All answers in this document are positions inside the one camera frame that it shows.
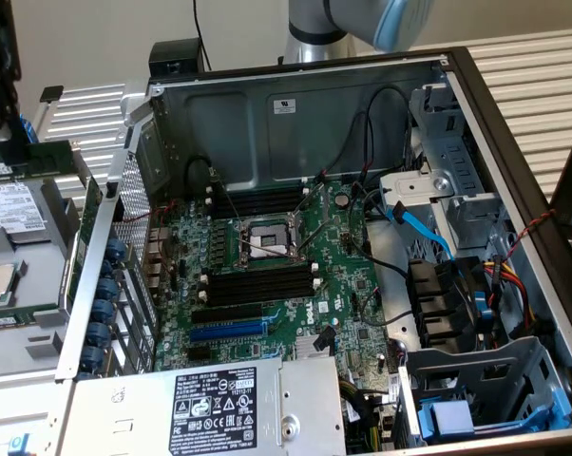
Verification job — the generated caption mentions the silver hard disk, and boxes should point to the silver hard disk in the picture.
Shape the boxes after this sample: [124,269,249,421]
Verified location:
[0,176,49,246]

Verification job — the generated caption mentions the green graphics card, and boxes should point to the green graphics card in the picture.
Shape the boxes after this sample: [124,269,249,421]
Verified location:
[63,142,105,317]

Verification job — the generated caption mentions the black box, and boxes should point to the black box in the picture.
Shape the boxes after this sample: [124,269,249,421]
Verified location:
[148,38,206,77]

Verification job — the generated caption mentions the grey parts rack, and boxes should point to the grey parts rack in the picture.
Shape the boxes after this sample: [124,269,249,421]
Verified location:
[0,146,90,381]

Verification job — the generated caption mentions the open PC case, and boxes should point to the open PC case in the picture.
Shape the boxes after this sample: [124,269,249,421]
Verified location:
[55,45,572,456]

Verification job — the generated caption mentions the CPU socket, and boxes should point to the CPU socket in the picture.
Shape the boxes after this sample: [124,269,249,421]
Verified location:
[236,208,311,267]

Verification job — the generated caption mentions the long black expansion slot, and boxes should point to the long black expansion slot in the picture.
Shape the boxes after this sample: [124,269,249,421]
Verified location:
[190,303,264,325]

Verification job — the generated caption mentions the metal socket cover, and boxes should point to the metal socket cover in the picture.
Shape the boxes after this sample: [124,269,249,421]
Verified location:
[289,182,329,253]

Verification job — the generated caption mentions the white metal base panel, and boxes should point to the white metal base panel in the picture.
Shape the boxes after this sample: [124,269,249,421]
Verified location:
[0,372,76,456]

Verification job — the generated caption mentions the blue expansion slot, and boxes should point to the blue expansion slot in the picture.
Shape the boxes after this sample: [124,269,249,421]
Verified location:
[188,318,268,342]

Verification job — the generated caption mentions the silver power supply unit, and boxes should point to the silver power supply unit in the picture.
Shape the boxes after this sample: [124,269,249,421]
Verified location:
[60,355,349,456]

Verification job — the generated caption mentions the blue plastic latch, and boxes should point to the blue plastic latch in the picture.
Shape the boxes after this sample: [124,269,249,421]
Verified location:
[8,432,31,456]

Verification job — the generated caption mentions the green Dell motherboard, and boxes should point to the green Dell motherboard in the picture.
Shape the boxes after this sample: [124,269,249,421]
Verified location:
[143,178,401,376]

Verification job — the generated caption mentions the silver chipset heatsink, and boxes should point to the silver chipset heatsink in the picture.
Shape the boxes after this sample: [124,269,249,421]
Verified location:
[295,334,337,360]

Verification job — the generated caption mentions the silver metal drive cage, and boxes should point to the silver metal drive cage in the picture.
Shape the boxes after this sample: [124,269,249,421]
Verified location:
[378,83,513,253]

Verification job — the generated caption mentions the black plastic drive holder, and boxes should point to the black plastic drive holder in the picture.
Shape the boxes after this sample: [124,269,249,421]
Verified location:
[406,256,486,355]

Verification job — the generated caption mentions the blue plastic clip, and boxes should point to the blue plastic clip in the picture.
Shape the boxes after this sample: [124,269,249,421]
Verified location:
[473,289,494,324]

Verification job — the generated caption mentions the blue disk carrier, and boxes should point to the blue disk carrier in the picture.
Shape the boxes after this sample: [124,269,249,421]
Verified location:
[416,379,572,446]

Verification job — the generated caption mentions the grey disk bay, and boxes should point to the grey disk bay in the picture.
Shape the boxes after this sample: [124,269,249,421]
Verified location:
[394,334,572,448]

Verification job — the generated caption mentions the blue hard disk bracket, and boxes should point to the blue hard disk bracket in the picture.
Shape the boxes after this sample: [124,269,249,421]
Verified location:
[17,113,41,143]

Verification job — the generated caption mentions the thin black hanging cable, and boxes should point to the thin black hanging cable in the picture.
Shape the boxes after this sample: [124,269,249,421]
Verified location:
[193,0,214,72]

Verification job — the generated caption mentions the black looped cable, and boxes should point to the black looped cable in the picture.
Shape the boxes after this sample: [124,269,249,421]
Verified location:
[184,154,220,189]

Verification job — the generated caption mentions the blue SATA wire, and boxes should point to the blue SATA wire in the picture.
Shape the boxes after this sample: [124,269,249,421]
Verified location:
[385,201,458,262]

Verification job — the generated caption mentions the red black twisted wire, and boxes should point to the red black twisted wire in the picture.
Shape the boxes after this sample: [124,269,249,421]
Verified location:
[502,208,558,260]

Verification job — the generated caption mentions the red yellow power wires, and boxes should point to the red yellow power wires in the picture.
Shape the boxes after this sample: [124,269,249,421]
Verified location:
[483,254,553,341]

